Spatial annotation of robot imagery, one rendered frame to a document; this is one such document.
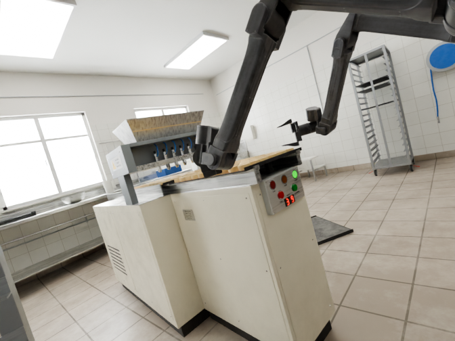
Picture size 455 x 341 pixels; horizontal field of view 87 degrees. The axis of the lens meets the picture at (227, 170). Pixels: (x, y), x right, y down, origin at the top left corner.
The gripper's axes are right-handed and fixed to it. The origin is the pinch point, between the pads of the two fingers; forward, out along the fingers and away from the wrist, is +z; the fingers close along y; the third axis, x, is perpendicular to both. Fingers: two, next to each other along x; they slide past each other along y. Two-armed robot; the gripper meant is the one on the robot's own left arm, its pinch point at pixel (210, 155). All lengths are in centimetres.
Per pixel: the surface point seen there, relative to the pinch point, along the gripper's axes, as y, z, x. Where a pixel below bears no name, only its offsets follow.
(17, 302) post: 15, -55, -32
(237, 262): 50, 14, -4
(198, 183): 10.8, 25.0, -12.6
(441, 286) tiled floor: 100, 34, 93
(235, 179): 12.1, 5.4, 6.4
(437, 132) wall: 61, 296, 308
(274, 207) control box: 26.4, 1.2, 18.4
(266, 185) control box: 16.9, 0.3, 17.7
